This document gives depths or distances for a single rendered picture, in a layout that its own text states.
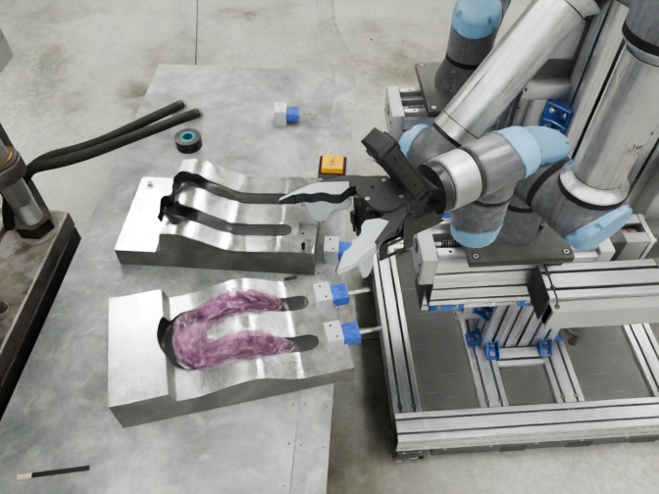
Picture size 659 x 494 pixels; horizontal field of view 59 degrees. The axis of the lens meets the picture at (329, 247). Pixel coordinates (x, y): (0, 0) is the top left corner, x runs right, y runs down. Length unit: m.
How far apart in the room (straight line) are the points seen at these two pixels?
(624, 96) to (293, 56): 2.87
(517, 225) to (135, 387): 0.84
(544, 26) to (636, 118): 0.19
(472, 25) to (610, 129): 0.62
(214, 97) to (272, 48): 1.76
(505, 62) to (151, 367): 0.88
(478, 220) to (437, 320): 1.28
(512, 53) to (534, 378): 1.37
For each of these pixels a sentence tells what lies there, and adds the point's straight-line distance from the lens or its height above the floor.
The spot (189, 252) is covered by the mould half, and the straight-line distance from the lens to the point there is 1.47.
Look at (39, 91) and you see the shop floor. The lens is 3.76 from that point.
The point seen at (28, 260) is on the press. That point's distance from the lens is 1.71.
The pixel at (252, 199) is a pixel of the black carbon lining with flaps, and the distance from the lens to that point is 1.55.
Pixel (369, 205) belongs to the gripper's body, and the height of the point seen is 1.46.
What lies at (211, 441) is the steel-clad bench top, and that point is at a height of 0.80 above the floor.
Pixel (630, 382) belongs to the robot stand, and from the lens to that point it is 2.21.
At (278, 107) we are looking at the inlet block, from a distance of 1.87.
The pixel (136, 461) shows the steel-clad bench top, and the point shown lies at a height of 0.80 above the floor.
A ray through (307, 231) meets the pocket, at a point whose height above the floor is 0.86.
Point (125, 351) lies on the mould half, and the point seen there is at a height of 0.91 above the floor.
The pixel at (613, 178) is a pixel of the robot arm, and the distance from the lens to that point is 1.06.
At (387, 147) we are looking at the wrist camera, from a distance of 0.68.
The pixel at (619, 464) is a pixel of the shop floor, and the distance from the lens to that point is 2.31.
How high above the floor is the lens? 1.99
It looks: 51 degrees down
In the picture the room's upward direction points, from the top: straight up
